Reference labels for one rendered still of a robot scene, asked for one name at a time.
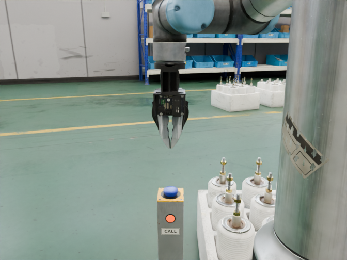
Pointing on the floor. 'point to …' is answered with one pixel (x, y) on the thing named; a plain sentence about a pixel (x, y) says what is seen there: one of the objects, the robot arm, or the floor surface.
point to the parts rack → (205, 42)
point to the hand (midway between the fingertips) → (170, 142)
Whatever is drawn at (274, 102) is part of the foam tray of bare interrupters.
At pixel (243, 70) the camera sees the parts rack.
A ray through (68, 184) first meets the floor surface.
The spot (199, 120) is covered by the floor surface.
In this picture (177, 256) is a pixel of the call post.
